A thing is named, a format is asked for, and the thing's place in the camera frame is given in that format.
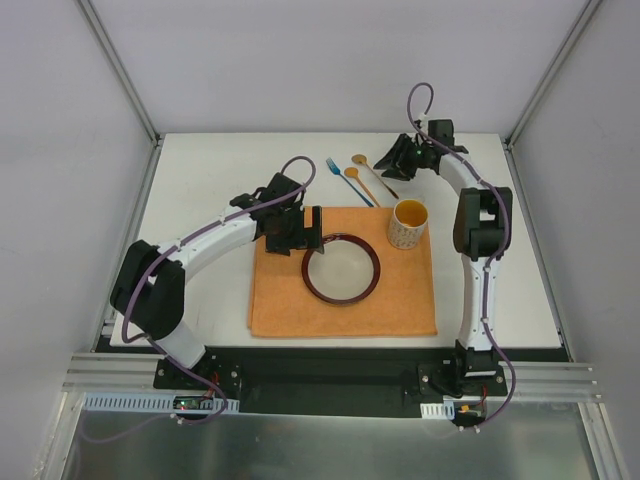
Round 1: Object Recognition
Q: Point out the gold spoon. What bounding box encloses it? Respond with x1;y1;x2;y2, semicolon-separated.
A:
344;167;380;207
351;154;400;200

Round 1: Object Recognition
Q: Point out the blue metal fork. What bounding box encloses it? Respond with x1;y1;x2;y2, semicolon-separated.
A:
326;158;375;207

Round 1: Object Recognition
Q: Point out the white floral mug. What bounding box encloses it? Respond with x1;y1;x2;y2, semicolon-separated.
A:
387;199;429;250

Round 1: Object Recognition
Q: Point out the red rimmed plate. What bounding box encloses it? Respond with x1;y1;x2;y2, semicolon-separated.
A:
301;233;381;306

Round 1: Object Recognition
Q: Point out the orange cloth placemat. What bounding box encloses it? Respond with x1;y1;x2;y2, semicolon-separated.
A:
249;207;437;338

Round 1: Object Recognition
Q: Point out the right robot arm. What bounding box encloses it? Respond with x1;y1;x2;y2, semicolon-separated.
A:
374;119;513;398

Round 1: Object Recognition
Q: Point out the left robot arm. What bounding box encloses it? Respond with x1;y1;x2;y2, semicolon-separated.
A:
109;173;324;389

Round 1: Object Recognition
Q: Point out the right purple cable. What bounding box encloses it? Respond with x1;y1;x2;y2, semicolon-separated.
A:
407;82;517;436

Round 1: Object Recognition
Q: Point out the purple cable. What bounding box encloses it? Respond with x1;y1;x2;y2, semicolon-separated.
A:
79;155;317;444
407;82;517;436

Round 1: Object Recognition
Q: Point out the left aluminium frame post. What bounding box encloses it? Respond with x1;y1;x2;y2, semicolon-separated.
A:
75;0;162;146

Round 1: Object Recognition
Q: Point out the aluminium frame post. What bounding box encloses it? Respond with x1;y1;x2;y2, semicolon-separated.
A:
75;0;162;146
504;0;604;151

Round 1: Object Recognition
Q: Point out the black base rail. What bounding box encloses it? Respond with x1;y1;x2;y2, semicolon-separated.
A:
153;347;507;418

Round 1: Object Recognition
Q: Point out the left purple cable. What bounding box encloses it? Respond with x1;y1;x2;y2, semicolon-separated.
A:
79;155;317;444

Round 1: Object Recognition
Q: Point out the right aluminium frame post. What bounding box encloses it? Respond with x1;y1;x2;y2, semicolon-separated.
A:
504;0;604;151

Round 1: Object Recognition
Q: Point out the right white cable duct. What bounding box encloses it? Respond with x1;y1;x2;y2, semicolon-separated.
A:
420;401;455;421

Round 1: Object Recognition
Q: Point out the white cable duct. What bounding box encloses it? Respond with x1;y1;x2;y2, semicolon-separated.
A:
420;401;455;421
84;393;240;415

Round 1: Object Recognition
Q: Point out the left white cable duct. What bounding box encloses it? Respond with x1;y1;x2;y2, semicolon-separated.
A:
84;393;240;415

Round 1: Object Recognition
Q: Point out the aluminium front rail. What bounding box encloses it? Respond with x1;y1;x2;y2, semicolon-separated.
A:
62;353;604;403

